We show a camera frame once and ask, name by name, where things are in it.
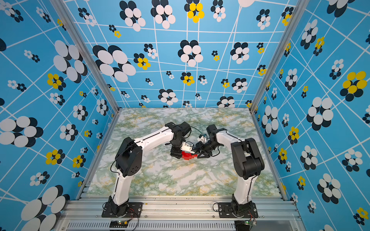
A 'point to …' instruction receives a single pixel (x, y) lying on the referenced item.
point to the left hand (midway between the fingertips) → (182, 149)
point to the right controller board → (243, 225)
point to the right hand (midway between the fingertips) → (197, 155)
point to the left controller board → (118, 224)
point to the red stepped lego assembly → (188, 156)
